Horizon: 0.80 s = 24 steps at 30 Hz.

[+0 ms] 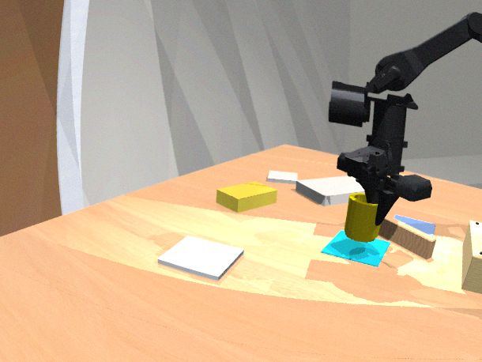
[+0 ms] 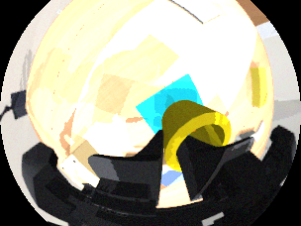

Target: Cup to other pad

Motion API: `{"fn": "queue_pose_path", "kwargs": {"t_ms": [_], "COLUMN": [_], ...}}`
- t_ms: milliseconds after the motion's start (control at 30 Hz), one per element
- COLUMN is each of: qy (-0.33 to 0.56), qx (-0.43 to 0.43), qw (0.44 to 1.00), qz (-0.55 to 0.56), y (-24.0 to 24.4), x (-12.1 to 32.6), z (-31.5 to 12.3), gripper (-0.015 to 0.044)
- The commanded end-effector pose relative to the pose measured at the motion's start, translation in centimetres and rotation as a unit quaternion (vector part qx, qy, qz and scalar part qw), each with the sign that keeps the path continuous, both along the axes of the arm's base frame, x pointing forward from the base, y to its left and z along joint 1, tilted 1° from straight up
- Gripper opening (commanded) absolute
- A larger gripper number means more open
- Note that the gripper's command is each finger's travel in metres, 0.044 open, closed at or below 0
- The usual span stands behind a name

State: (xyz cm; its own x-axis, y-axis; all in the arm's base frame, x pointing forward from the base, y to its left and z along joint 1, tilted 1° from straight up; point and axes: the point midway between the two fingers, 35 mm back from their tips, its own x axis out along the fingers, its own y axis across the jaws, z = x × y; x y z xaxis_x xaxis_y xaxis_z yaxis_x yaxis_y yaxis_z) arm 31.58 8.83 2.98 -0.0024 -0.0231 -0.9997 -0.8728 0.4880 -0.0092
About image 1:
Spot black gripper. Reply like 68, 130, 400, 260
337, 129, 432, 226

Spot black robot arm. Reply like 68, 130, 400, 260
328, 12, 482, 183

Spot brown wooden bar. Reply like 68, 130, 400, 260
378, 215, 436, 260

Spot olive-yellow cup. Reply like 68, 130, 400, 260
344, 193, 381, 243

